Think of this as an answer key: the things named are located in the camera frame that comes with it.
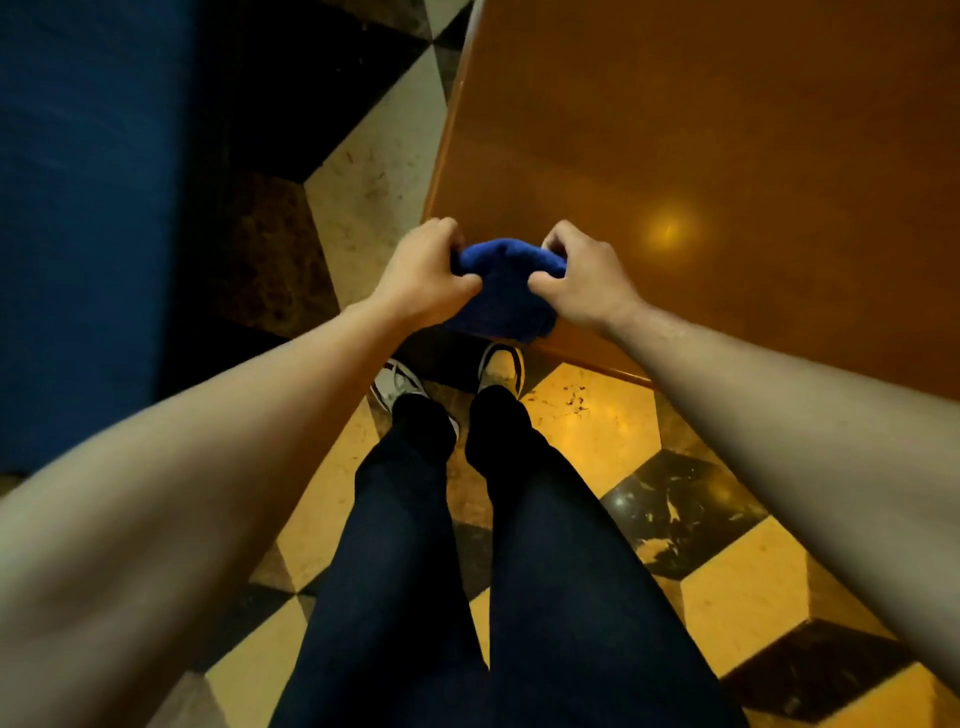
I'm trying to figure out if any person's leg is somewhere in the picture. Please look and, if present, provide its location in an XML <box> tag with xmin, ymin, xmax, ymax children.
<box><xmin>464</xmin><ymin>385</ymin><xmax>751</xmax><ymax>728</ymax></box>
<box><xmin>268</xmin><ymin>393</ymin><xmax>492</xmax><ymax>728</ymax></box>

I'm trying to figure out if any blue cloth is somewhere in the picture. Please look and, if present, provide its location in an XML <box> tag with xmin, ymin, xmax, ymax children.
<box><xmin>442</xmin><ymin>237</ymin><xmax>569</xmax><ymax>345</ymax></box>

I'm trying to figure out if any blue upholstered sofa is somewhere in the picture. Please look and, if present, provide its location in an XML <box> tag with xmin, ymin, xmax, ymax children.
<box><xmin>0</xmin><ymin>0</ymin><xmax>198</xmax><ymax>475</ymax></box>

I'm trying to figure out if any person's left hand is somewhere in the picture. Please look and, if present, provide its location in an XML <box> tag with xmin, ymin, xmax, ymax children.
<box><xmin>370</xmin><ymin>217</ymin><xmax>484</xmax><ymax>333</ymax></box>

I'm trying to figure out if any person's right hand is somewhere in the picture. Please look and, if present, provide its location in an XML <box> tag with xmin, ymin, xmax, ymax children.
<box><xmin>527</xmin><ymin>219</ymin><xmax>647</xmax><ymax>336</ymax></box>

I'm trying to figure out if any person's right leg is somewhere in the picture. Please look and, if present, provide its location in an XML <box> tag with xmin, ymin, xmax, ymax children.
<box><xmin>464</xmin><ymin>385</ymin><xmax>751</xmax><ymax>728</ymax></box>

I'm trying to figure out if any white left shoe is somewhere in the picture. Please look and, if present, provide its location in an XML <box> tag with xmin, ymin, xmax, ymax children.
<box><xmin>370</xmin><ymin>358</ymin><xmax>461</xmax><ymax>438</ymax></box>

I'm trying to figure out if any person's left leg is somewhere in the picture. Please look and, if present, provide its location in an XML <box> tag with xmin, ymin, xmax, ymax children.
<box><xmin>268</xmin><ymin>393</ymin><xmax>492</xmax><ymax>728</ymax></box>

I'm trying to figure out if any person's left forearm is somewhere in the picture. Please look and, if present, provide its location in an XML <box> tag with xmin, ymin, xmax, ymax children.
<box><xmin>0</xmin><ymin>295</ymin><xmax>414</xmax><ymax>728</ymax></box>

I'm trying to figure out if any white shoe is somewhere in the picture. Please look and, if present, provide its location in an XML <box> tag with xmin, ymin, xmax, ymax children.
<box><xmin>370</xmin><ymin>358</ymin><xmax>461</xmax><ymax>438</ymax></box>
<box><xmin>477</xmin><ymin>342</ymin><xmax>526</xmax><ymax>400</ymax></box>

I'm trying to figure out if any person's right forearm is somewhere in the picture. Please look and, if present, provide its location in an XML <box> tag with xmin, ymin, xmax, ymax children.
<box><xmin>606</xmin><ymin>300</ymin><xmax>960</xmax><ymax>699</ymax></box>

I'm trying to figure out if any white right shoe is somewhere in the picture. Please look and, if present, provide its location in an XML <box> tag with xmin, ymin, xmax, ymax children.
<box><xmin>477</xmin><ymin>342</ymin><xmax>526</xmax><ymax>400</ymax></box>

